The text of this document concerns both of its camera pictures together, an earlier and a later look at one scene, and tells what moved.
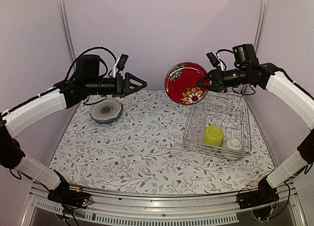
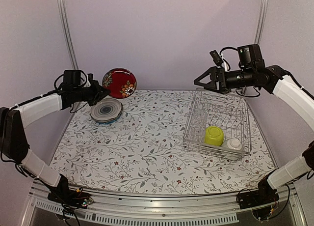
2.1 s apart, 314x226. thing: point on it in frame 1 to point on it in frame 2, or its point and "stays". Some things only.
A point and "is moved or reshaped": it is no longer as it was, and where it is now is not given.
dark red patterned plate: [180, 83] is moved or reshaped
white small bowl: [234, 143] stays
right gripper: [215, 76] stays
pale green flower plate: [105, 111] stays
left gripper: [121, 84] to [100, 93]
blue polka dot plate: [110, 122] stays
